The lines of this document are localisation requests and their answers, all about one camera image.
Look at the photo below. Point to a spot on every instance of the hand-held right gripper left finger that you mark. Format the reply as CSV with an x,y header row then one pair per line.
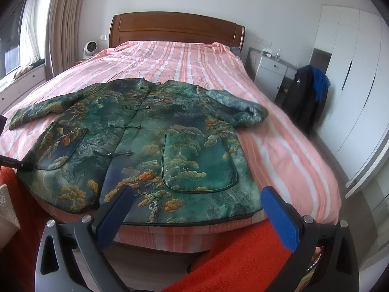
x,y
117,216

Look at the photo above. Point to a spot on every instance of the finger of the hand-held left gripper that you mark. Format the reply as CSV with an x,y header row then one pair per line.
x,y
2,124
22,165

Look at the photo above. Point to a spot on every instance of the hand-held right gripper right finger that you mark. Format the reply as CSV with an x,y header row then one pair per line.
x,y
281,216

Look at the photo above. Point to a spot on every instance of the green landscape print jacket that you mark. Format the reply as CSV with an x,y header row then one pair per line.
x,y
152,146

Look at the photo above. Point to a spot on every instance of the white window bench cabinet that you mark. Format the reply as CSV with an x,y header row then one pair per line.
x,y
21,88

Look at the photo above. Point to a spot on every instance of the white fluffy cloth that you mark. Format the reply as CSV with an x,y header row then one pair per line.
x,y
7,213

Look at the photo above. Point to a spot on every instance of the red fluffy cloth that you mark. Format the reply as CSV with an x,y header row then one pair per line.
x,y
234,255
21,264

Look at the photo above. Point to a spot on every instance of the window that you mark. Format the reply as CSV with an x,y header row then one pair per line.
x,y
10,45

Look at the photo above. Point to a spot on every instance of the white sheer curtain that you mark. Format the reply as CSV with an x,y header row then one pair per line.
x,y
30,30

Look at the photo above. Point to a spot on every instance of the small white fan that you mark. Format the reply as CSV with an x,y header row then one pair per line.
x,y
90,49

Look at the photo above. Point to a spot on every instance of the beige curtain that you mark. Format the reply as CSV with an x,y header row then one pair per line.
x,y
65,27

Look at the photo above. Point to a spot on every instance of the blue garment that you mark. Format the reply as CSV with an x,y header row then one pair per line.
x,y
320,82

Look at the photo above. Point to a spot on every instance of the white drawer desk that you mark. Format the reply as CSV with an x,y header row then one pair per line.
x,y
272,73

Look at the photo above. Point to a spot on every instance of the white wardrobe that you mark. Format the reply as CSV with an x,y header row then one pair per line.
x,y
355,76

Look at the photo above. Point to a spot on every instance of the small bottle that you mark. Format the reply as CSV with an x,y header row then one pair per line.
x,y
277,53

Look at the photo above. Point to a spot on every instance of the pink striped bedspread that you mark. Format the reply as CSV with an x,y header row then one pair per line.
x,y
188,60

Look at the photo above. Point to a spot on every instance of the blue grey pillow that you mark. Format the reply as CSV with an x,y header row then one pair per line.
x,y
236,51

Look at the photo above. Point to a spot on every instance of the wooden bed headboard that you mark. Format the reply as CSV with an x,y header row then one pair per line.
x,y
170,29

